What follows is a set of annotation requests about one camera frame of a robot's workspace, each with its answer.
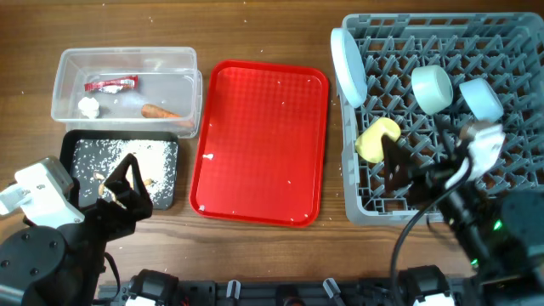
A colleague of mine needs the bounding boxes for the clear plastic waste bin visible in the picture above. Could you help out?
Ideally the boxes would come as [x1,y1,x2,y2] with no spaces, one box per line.
[51,47,202,138]

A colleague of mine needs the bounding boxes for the orange carrot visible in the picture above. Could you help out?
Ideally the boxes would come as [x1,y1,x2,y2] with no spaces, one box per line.
[141,104,195,128]

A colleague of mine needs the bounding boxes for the mint green bowl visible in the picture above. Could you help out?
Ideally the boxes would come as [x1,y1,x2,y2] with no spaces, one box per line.
[411,65,453,116]

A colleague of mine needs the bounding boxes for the large light blue plate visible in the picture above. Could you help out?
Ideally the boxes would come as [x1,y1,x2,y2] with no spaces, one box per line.
[331,28,368,108]

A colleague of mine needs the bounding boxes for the light blue small bowl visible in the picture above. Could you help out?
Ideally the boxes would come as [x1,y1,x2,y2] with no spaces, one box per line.
[459,78,504,122]

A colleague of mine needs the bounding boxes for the white tissue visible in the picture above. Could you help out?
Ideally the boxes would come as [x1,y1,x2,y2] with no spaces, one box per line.
[77,97,99,119]

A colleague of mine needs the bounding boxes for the grey dishwasher rack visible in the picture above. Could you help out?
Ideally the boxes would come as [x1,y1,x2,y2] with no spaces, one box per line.
[337,13,543,225]

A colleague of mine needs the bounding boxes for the red plastic serving tray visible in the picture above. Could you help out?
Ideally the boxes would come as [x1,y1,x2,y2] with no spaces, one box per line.
[189,59,330,228]

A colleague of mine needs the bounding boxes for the peanut shell food scraps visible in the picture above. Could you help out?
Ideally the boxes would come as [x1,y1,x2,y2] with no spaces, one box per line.
[74,139,178,205]

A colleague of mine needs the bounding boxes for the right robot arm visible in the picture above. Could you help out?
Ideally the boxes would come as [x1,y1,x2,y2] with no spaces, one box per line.
[381,119,543,305]

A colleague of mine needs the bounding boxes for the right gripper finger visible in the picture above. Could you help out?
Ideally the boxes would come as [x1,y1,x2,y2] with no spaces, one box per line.
[382,135,412,192]
[433,115,456,162]

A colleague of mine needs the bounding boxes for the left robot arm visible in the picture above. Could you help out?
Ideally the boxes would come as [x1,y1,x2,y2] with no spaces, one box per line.
[1,154,153,305]

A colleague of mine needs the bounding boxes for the black plastic waste tray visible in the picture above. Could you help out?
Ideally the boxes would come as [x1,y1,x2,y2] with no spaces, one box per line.
[59,130,179,210]

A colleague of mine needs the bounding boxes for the yellow plastic cup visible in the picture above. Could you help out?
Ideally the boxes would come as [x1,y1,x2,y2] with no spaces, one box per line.
[354,117,401,164]

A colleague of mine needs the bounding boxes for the red snack wrapper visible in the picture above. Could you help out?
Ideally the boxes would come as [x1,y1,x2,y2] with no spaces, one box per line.
[84,76,139,94]

